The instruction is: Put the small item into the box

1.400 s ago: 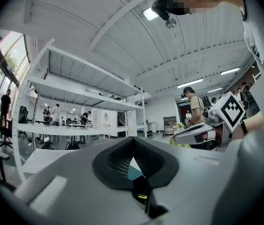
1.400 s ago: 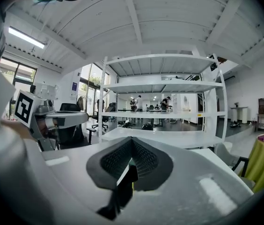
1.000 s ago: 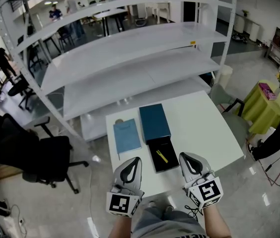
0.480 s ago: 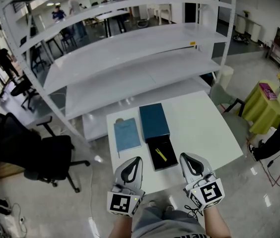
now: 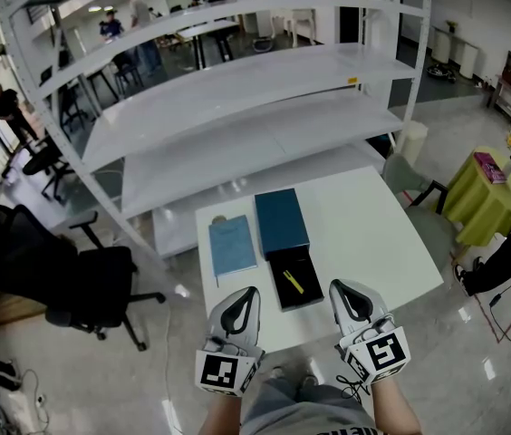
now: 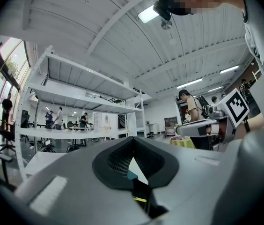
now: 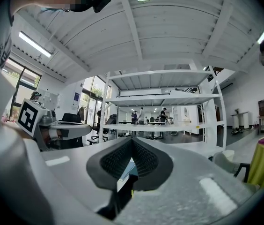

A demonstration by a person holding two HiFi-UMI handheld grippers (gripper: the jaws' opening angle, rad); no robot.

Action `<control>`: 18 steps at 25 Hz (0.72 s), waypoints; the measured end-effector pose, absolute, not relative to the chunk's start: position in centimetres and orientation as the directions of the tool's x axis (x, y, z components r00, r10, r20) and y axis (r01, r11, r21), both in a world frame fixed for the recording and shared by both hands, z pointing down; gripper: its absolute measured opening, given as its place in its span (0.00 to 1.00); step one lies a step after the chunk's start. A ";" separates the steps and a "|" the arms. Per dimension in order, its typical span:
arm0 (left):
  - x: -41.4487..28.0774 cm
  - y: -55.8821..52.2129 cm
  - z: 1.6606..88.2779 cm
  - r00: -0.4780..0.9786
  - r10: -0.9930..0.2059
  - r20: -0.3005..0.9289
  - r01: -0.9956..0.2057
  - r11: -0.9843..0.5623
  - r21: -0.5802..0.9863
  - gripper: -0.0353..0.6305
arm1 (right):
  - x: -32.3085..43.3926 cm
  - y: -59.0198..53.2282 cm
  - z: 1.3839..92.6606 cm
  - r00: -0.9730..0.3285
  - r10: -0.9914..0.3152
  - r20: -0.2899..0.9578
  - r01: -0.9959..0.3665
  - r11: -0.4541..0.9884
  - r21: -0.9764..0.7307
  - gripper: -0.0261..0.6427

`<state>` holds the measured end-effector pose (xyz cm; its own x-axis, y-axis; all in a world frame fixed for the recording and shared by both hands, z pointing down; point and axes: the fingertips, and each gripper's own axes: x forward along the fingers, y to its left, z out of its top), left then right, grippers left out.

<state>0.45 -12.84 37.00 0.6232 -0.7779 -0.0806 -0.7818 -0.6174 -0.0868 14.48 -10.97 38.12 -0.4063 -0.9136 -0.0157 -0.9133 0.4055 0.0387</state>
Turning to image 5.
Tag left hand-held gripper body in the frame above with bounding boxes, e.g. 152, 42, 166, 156
195, 285, 266, 399

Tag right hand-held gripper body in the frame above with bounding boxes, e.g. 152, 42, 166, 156
328, 278, 412, 386

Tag dark teal sliding box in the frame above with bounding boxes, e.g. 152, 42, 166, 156
254, 188, 325, 313

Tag person's right forearm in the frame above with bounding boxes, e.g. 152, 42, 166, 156
368, 376, 422, 435

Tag person's left forearm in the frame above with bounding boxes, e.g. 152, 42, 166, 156
198, 390, 243, 435

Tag blue notebook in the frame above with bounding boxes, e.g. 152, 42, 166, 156
207, 214, 259, 288

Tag person's grey trousers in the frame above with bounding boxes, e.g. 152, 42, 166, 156
241, 376, 377, 435

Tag grey-green armchair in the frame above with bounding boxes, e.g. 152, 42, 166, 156
381, 153, 458, 271

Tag round table with green cloth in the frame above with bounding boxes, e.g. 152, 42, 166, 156
440, 146, 511, 247

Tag white trash bin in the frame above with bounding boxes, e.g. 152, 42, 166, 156
395, 120, 429, 162

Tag pink book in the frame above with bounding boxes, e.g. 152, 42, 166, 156
473, 151, 508, 185

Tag large black office chair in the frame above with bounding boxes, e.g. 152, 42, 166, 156
0, 204, 167, 352

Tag white metal shelving rack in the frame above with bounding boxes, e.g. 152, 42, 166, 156
0, 0, 433, 260

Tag wooden platform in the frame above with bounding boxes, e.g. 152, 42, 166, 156
0, 287, 48, 326

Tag small black office chair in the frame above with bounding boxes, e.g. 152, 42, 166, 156
22, 138, 73, 203

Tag white floor cable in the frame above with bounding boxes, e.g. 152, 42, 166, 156
162, 296, 184, 435

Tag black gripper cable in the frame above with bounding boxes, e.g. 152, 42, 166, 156
335, 373, 372, 402

